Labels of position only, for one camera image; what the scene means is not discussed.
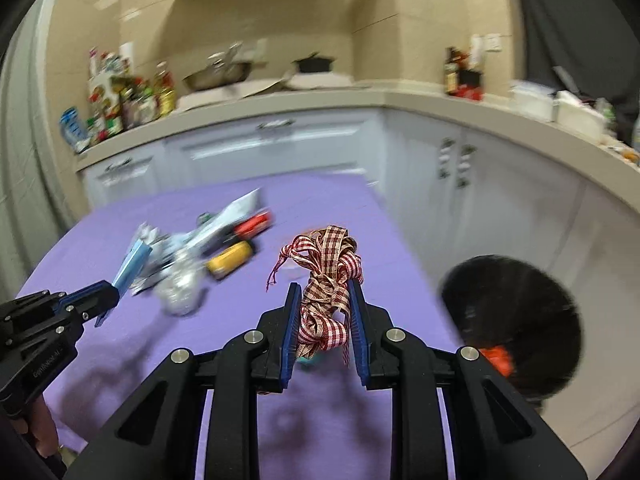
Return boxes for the dark cloth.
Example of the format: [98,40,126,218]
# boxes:
[515,0,640,108]

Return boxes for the blue white packet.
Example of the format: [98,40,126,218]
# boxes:
[60,107,92,153]

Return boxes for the white kitchen cabinets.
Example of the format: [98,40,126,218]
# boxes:
[77,107,640,461]

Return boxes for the cluster of condiment bottles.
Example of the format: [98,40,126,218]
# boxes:
[85,47,178,143]

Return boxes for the black trash bin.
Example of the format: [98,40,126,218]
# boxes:
[439,254,584,402]

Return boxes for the dark glass bottle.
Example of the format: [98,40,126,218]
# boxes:
[444,47,462,96]

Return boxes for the red crumpled wrapper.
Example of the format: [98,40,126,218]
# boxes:
[479,344,516,378]

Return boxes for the black pot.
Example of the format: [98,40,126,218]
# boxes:
[292,52,335,75]

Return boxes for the white plastic container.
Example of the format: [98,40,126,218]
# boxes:
[555,91,607,141]
[511,81,557,122]

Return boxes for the beige stove cover sheet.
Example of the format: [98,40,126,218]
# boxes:
[177,73,368,111]

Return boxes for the purple table cloth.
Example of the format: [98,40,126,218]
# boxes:
[15,172,463,480]

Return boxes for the steel wok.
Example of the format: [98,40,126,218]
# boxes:
[182,45,253,92]

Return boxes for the red checked ribbon bundle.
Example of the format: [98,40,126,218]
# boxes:
[266,225,363,367]

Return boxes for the beige countertop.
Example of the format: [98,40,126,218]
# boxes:
[75,82,640,196]

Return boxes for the red battery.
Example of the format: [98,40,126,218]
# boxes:
[235,211,274,239]

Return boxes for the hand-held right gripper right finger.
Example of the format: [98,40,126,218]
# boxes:
[346,279,588,480]

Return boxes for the person's left hand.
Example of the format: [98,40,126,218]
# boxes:
[22,400,61,461]

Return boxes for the white squeeze tube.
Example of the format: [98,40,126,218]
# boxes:
[187,189,265,257]

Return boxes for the red black box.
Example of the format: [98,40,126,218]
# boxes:
[457,70,485,102]

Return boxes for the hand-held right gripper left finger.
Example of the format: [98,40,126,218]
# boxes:
[62,282,303,480]

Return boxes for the crumpled clear plastic wrapper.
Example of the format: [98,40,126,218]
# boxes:
[131,224,188,295]

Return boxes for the yellow battery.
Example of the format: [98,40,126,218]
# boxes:
[206,240,254,279]

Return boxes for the person's left forearm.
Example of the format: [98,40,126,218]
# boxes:
[0,410,68,480]

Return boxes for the crumpled foil ball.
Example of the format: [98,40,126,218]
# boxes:
[154,254,207,317]

